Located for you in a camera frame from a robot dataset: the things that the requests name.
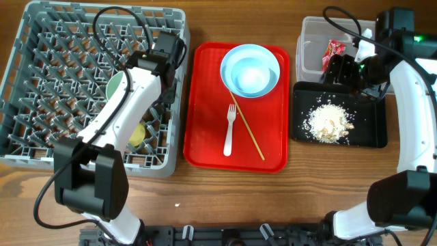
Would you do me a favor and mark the red plastic tray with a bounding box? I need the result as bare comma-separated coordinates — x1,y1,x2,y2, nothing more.
183,42,290,173

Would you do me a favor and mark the white plastic fork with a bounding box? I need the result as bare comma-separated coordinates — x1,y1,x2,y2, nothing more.
223,104,236,156

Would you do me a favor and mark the grey dishwasher rack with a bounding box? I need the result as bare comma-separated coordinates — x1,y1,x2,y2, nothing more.
1,1,191,169

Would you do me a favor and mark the pile of rice scraps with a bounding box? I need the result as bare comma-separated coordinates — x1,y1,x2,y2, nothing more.
299,96,355,144

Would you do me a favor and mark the wooden chopstick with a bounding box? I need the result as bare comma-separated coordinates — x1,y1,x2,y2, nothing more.
229,90,265,161

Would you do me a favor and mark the light blue plate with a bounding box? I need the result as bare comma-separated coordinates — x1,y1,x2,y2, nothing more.
220,44,281,98

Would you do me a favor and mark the clear plastic waste bin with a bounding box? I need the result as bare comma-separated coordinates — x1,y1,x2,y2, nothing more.
296,16,358,83

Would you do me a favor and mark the light blue bowl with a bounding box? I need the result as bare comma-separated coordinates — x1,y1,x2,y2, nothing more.
230,57,270,97

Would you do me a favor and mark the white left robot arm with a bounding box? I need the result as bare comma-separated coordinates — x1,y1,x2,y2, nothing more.
54,31,186,245

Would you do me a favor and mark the black food waste tray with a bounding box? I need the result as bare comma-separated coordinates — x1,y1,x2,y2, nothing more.
292,81,388,148

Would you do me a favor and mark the yellow plastic cup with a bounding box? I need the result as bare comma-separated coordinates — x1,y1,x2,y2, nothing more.
128,124,145,147

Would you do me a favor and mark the red candy wrapper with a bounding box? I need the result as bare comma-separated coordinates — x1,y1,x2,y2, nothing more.
322,40,346,72

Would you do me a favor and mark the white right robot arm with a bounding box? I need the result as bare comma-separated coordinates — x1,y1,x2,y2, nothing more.
319,7,436,245

